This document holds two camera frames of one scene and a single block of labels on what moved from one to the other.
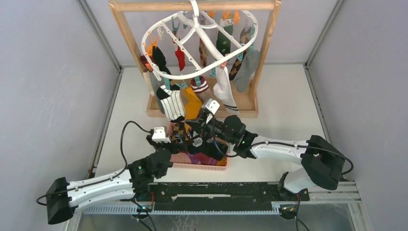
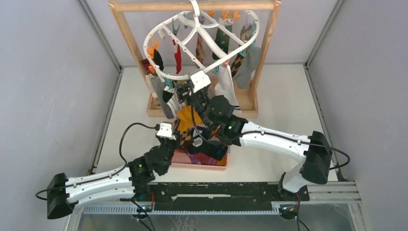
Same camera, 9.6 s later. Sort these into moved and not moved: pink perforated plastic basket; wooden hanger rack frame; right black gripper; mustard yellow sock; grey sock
Moved: right black gripper; mustard yellow sock
Not moved: grey sock; pink perforated plastic basket; wooden hanger rack frame
